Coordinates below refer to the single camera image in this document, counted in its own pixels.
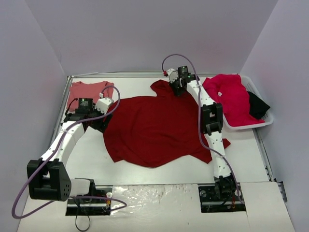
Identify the white plastic laundry basket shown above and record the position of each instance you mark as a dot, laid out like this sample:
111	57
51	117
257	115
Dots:
268	117

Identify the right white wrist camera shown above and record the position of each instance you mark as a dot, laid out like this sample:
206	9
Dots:
172	74

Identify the folded salmon pink t-shirt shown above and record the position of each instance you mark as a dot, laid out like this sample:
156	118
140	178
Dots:
84	90

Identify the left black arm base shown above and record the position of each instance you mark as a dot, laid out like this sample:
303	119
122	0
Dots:
91	207

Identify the dark red t-shirt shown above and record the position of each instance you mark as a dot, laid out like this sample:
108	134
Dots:
151	131

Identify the white foreground cover board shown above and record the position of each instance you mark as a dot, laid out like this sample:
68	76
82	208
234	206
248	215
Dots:
169	208

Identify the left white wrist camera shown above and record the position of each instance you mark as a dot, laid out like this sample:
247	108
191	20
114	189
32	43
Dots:
103	104

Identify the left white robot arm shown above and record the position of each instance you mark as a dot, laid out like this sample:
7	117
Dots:
49	179

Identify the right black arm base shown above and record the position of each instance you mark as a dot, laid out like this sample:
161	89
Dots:
211	202

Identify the black garment in basket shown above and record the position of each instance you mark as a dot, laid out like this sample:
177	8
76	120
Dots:
258	108

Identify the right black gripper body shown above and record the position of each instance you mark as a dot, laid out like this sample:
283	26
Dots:
177	88

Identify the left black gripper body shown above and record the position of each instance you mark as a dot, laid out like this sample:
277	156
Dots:
98	121

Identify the bright pink t-shirt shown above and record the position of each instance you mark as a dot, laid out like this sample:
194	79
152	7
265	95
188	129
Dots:
228	90

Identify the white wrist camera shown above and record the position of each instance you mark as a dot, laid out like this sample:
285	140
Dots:
172	74
103	104

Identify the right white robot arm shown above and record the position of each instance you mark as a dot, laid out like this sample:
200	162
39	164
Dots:
210	123

